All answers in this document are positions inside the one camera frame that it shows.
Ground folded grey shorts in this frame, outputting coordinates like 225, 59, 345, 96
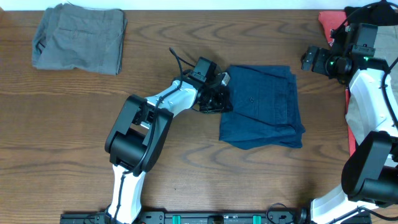
32, 3, 127, 75

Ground red printed t-shirt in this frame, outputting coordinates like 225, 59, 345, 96
318, 11, 356, 156

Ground black garment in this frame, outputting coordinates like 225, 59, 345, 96
344, 1, 397, 26

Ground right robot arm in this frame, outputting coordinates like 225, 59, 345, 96
299, 23, 397, 223

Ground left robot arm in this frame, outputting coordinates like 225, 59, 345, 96
105, 57, 232, 223

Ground dark blue shorts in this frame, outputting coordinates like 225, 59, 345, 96
219, 65, 305, 150

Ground beige khaki shorts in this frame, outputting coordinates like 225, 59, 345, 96
345, 26, 397, 145

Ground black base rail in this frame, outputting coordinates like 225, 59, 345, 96
60, 211, 373, 224

